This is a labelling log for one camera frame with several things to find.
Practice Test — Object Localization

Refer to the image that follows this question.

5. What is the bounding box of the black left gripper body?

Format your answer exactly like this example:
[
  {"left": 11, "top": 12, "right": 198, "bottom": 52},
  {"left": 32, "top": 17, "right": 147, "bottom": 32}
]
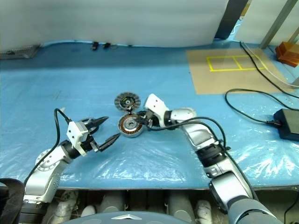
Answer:
[{"left": 80, "top": 117, "right": 101, "bottom": 154}]

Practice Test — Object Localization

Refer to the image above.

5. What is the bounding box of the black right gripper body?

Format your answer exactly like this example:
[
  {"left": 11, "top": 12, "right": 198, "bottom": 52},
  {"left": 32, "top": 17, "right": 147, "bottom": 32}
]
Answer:
[{"left": 144, "top": 111, "right": 162, "bottom": 129}]

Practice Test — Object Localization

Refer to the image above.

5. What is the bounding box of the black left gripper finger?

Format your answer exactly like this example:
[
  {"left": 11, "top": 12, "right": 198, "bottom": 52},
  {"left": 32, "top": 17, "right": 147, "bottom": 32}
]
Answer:
[
  {"left": 90, "top": 116, "right": 110, "bottom": 129},
  {"left": 98, "top": 133, "right": 121, "bottom": 153}
]

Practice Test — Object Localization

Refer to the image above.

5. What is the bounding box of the round silver motor housing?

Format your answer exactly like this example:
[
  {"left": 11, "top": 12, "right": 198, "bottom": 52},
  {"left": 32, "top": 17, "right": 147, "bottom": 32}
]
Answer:
[{"left": 117, "top": 113, "right": 144, "bottom": 139}]

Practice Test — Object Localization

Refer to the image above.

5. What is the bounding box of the spoked silver rotor disc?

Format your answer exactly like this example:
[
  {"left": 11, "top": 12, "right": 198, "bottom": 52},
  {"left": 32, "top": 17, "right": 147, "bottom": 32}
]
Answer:
[{"left": 114, "top": 92, "right": 140, "bottom": 114}]

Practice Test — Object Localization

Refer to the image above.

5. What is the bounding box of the blue plastic table cover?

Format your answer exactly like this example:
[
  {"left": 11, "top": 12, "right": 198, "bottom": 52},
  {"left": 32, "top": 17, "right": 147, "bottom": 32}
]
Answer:
[{"left": 0, "top": 38, "right": 299, "bottom": 190}]

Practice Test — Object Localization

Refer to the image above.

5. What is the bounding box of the grey rounded leg cylinder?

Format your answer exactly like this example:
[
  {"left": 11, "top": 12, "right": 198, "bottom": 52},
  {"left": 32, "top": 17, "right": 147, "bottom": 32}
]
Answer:
[
  {"left": 100, "top": 190, "right": 127, "bottom": 213},
  {"left": 167, "top": 190, "right": 195, "bottom": 218}
]

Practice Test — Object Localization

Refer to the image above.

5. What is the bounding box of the white shoe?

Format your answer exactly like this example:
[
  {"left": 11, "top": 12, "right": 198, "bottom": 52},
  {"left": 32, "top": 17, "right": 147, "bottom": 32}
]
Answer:
[
  {"left": 195, "top": 199, "right": 213, "bottom": 220},
  {"left": 80, "top": 204, "right": 97, "bottom": 218}
]

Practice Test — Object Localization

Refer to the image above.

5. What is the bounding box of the brown cardboard sheet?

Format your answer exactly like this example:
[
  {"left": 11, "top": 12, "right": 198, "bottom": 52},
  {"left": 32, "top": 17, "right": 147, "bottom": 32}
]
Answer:
[{"left": 186, "top": 48, "right": 291, "bottom": 95}]

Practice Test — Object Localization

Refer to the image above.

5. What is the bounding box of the grey robot torso top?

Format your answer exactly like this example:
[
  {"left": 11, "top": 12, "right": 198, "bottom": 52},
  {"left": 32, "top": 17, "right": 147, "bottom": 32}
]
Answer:
[{"left": 67, "top": 210, "right": 225, "bottom": 224}]

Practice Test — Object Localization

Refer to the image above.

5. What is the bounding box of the white foam backdrop sheet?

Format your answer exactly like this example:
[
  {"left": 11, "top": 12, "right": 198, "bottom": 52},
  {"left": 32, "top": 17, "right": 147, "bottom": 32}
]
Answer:
[{"left": 0, "top": 0, "right": 231, "bottom": 48}]

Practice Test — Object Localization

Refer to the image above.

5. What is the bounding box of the grey metal tray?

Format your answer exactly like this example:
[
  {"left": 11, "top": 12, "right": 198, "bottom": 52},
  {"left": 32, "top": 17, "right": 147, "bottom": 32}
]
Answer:
[{"left": 0, "top": 44, "right": 42, "bottom": 60}]

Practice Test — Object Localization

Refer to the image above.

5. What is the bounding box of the dark grey pillar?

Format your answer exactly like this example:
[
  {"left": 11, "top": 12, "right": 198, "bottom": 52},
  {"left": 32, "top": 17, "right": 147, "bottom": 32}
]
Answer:
[{"left": 213, "top": 0, "right": 249, "bottom": 39}]

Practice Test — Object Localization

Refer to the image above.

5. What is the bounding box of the clear plastic strip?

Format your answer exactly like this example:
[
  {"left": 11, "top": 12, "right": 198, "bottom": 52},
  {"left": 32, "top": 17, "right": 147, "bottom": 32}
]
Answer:
[{"left": 242, "top": 43, "right": 299, "bottom": 90}]

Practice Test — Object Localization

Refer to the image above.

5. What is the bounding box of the black power adapter brick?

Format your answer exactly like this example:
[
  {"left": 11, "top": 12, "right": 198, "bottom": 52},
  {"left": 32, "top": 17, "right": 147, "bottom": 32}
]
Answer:
[{"left": 273, "top": 108, "right": 299, "bottom": 141}]

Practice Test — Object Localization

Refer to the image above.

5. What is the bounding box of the orange wooden block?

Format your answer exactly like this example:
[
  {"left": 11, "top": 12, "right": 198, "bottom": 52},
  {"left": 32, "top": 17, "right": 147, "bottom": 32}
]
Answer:
[{"left": 275, "top": 41, "right": 299, "bottom": 69}]

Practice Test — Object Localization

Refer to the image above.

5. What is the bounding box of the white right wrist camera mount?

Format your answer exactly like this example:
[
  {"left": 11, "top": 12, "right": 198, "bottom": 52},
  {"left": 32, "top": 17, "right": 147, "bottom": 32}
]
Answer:
[{"left": 143, "top": 93, "right": 170, "bottom": 128}]

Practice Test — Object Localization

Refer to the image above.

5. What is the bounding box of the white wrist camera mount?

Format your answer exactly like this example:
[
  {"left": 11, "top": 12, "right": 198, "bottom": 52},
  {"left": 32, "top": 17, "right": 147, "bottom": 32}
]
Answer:
[
  {"left": 66, "top": 120, "right": 91, "bottom": 156},
  {"left": 143, "top": 93, "right": 170, "bottom": 128}
]

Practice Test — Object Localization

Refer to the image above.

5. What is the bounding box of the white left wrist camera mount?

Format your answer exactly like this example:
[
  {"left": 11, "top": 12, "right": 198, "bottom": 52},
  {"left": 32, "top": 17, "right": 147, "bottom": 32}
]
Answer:
[{"left": 66, "top": 120, "right": 91, "bottom": 156}]

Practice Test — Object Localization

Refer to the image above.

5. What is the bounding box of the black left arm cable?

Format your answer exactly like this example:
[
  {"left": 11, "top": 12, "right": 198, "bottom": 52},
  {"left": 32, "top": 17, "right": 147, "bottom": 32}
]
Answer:
[{"left": 23, "top": 108, "right": 72, "bottom": 185}]

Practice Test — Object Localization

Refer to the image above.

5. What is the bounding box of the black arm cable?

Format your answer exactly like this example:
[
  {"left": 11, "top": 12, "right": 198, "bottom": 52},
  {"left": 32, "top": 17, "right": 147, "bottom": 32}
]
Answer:
[
  {"left": 147, "top": 116, "right": 260, "bottom": 202},
  {"left": 23, "top": 108, "right": 72, "bottom": 185}
]

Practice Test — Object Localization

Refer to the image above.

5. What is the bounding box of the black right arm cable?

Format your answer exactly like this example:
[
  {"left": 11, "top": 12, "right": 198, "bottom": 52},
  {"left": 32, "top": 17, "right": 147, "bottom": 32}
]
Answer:
[{"left": 147, "top": 116, "right": 260, "bottom": 202}]

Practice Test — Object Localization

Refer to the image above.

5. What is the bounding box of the black power adapter cable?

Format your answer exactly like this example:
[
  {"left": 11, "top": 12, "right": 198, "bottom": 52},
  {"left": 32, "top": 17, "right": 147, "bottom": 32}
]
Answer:
[{"left": 225, "top": 88, "right": 299, "bottom": 125}]

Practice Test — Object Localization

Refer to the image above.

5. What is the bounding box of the black fabric strap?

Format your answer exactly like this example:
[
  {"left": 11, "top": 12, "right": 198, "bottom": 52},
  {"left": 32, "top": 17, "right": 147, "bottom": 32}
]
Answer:
[{"left": 0, "top": 177, "right": 25, "bottom": 224}]

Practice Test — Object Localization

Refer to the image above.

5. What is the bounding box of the long thin black cable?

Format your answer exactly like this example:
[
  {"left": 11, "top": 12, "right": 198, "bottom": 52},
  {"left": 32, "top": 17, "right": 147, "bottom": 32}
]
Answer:
[{"left": 240, "top": 41, "right": 299, "bottom": 99}]

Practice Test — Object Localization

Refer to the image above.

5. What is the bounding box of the aluminium frame post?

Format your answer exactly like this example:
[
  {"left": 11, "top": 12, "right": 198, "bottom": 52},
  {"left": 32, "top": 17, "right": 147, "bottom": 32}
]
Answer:
[{"left": 260, "top": 0, "right": 299, "bottom": 49}]

